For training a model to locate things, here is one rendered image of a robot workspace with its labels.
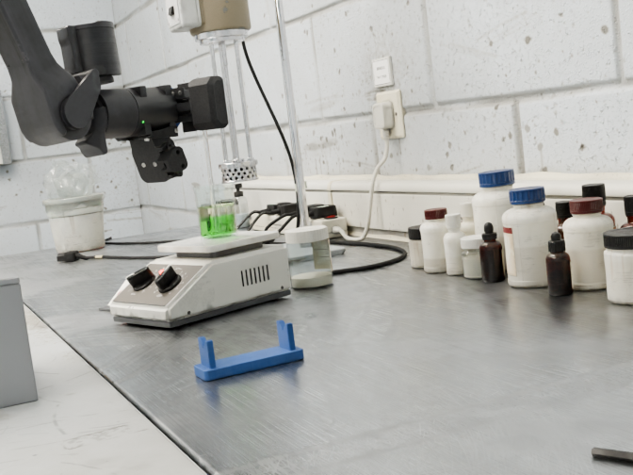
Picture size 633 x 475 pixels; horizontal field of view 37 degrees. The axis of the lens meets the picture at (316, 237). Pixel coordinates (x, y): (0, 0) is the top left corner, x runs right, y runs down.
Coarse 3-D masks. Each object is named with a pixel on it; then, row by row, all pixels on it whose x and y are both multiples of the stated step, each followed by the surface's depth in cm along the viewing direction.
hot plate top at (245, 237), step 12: (180, 240) 127; (192, 240) 125; (228, 240) 120; (240, 240) 120; (252, 240) 121; (264, 240) 122; (168, 252) 123; (180, 252) 121; (192, 252) 119; (204, 252) 117
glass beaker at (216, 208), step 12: (204, 180) 125; (216, 180) 125; (228, 180) 124; (204, 192) 120; (216, 192) 120; (228, 192) 121; (204, 204) 121; (216, 204) 120; (228, 204) 121; (204, 216) 121; (216, 216) 120; (228, 216) 121; (204, 228) 121; (216, 228) 121; (228, 228) 121; (204, 240) 122; (216, 240) 121
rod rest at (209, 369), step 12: (288, 324) 90; (288, 336) 90; (204, 348) 87; (276, 348) 92; (288, 348) 90; (300, 348) 91; (204, 360) 88; (216, 360) 90; (228, 360) 89; (240, 360) 89; (252, 360) 88; (264, 360) 88; (276, 360) 89; (288, 360) 90; (204, 372) 86; (216, 372) 86; (228, 372) 87; (240, 372) 88
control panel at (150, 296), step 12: (156, 264) 123; (168, 264) 121; (156, 276) 120; (192, 276) 115; (132, 288) 120; (144, 288) 119; (156, 288) 117; (180, 288) 114; (120, 300) 119; (132, 300) 118; (144, 300) 116; (156, 300) 114; (168, 300) 113
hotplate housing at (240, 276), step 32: (192, 256) 122; (224, 256) 119; (256, 256) 121; (192, 288) 114; (224, 288) 117; (256, 288) 121; (288, 288) 125; (128, 320) 118; (160, 320) 113; (192, 320) 114
